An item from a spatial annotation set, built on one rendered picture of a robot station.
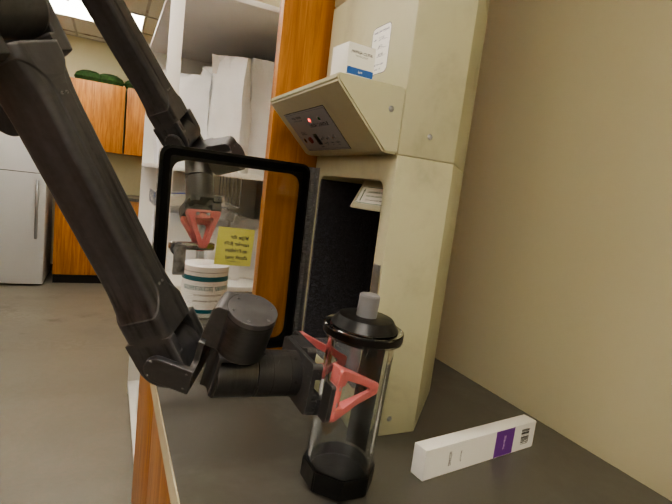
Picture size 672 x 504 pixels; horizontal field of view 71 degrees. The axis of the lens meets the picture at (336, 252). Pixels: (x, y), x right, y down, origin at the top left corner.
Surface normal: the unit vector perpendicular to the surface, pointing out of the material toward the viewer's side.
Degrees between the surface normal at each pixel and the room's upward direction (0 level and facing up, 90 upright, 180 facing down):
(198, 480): 0
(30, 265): 90
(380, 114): 90
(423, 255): 90
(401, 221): 90
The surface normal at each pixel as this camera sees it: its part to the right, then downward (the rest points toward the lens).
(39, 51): 0.95, -0.22
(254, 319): 0.34, -0.83
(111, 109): 0.43, 0.17
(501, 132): -0.90, -0.05
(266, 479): 0.12, -0.98
